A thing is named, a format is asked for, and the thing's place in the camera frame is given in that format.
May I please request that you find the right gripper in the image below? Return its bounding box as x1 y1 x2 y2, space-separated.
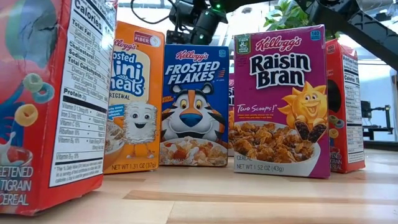
165 12 220 46

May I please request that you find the blue Frosted Flakes cereal box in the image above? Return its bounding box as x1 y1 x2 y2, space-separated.
159 44 230 167

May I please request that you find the magenta Raisin Bran cereal box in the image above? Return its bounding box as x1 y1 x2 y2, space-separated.
228 73 236 157
228 24 331 179

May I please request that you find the orange Mini Wheats cereal box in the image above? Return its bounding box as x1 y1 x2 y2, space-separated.
103 21 165 175

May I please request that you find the red Froot Loops cereal box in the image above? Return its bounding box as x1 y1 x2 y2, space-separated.
325 39 366 174
0 0 118 217

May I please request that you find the green leafy plant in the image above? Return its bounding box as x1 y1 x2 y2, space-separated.
263 0 342 42

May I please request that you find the black computer monitor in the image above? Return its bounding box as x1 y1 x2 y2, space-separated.
360 100 373 119

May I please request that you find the black desk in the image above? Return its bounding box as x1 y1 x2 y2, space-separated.
362 124 395 141

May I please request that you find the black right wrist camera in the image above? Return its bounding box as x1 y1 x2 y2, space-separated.
169 0 203 29

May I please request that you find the black cable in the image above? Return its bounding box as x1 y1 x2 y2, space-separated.
129 0 181 26

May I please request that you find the black aluminium table frame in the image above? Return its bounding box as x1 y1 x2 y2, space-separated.
363 139 398 152

